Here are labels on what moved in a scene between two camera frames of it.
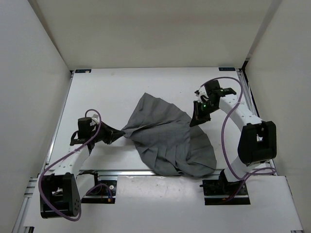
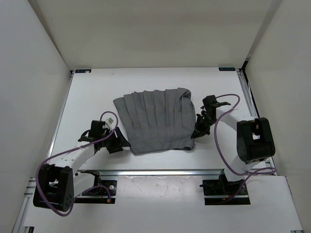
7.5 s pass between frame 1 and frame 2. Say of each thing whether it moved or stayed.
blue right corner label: stayed
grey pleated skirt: moved
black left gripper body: moved
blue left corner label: stayed
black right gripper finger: moved
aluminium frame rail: stayed
